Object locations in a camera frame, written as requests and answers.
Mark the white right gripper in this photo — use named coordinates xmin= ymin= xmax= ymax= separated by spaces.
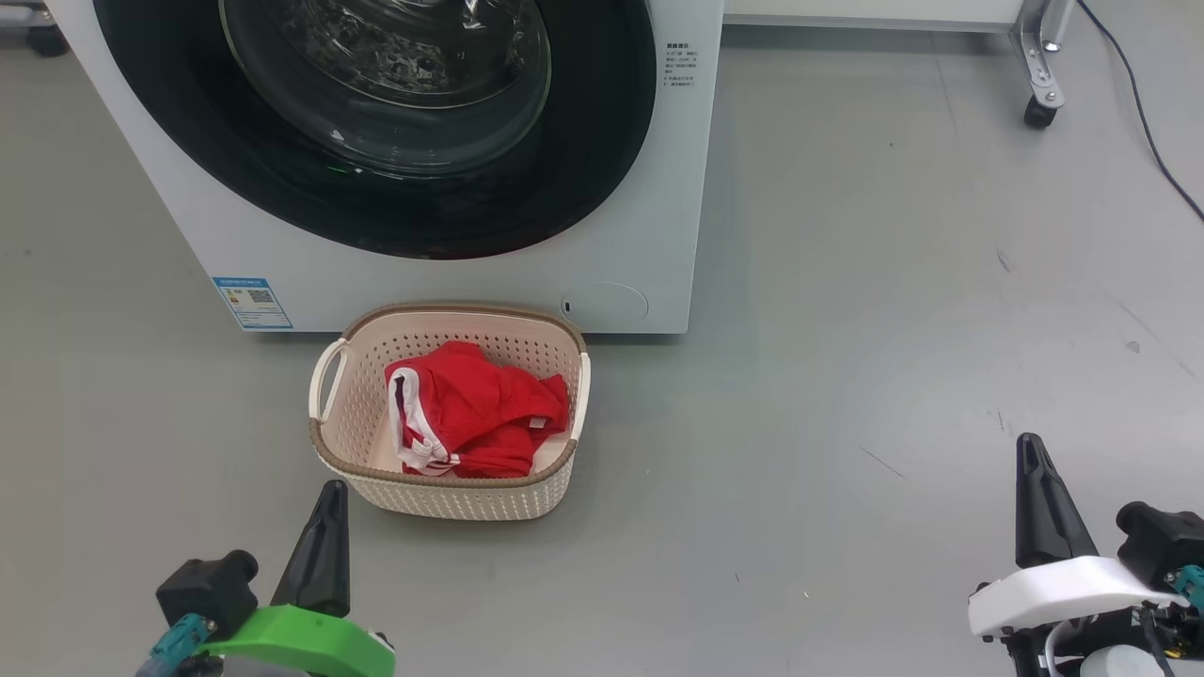
xmin=969 ymin=433 xmax=1189 ymax=642

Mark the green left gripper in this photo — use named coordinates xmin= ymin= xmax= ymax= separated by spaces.
xmin=198 ymin=480 xmax=397 ymax=677

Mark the dark round washing machine door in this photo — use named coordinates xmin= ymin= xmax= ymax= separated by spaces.
xmin=92 ymin=0 xmax=657 ymax=261

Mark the cream perforated laundry basket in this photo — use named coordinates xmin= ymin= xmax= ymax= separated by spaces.
xmin=309 ymin=301 xmax=592 ymax=522

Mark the white front-load washing machine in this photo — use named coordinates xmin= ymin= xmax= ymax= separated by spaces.
xmin=45 ymin=0 xmax=725 ymax=336

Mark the right camera cable teal plug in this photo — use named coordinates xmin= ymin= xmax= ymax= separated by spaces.
xmin=1164 ymin=564 xmax=1204 ymax=617

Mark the camera cable teal plug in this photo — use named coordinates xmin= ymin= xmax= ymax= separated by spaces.
xmin=1164 ymin=564 xmax=1204 ymax=617
xmin=135 ymin=613 xmax=222 ymax=677

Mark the left camera cable teal plug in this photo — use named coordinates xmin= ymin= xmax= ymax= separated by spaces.
xmin=135 ymin=613 xmax=222 ymax=677

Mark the black floor cable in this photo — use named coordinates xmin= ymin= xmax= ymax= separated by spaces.
xmin=1077 ymin=0 xmax=1204 ymax=224

